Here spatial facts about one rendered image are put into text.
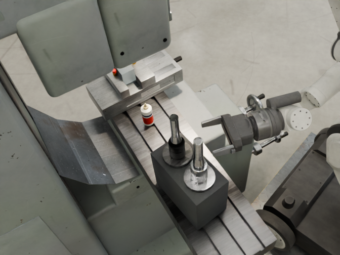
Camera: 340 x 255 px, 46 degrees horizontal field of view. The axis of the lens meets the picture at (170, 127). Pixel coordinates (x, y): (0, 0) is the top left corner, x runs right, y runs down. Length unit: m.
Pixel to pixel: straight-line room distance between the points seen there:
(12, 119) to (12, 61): 2.43
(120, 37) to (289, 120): 0.52
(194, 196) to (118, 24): 0.50
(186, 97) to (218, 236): 0.63
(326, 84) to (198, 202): 0.50
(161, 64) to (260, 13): 1.91
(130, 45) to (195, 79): 1.80
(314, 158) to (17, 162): 1.26
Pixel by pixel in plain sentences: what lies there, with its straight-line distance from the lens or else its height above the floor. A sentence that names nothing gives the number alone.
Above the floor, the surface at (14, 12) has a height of 1.62.
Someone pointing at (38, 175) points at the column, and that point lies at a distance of 1.10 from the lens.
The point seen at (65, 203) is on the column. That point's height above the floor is 1.04.
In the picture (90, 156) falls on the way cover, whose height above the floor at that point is 0.91.
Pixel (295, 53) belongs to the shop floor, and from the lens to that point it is 3.10.
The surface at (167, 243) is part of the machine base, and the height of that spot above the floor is 0.20.
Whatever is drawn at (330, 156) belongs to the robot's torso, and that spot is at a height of 0.94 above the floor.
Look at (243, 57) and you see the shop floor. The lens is 3.02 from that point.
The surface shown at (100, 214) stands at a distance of 1.58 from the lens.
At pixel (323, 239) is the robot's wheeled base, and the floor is 0.57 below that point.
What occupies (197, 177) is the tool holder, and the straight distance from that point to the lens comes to 1.09.
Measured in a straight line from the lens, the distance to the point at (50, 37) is 0.96.
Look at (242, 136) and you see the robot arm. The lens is 1.14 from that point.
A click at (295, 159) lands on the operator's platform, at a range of 2.05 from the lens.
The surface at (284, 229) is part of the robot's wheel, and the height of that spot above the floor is 0.59.
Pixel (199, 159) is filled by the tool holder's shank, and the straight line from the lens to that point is 1.03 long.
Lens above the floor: 2.13
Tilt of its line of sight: 55 degrees down
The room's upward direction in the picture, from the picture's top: 7 degrees counter-clockwise
